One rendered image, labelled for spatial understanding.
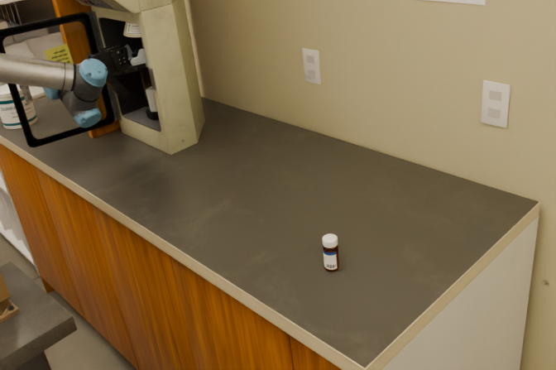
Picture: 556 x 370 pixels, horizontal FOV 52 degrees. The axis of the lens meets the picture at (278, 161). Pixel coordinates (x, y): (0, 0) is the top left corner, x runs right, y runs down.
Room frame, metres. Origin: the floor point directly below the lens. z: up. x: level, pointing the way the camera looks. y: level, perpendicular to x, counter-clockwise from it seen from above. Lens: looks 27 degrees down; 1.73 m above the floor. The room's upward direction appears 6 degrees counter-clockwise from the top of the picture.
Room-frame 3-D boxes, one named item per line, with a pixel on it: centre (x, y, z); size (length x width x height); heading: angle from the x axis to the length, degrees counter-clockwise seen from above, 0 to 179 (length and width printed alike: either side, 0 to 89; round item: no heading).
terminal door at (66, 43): (1.85, 0.70, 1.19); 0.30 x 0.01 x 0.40; 121
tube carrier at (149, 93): (1.86, 0.38, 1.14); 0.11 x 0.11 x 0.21
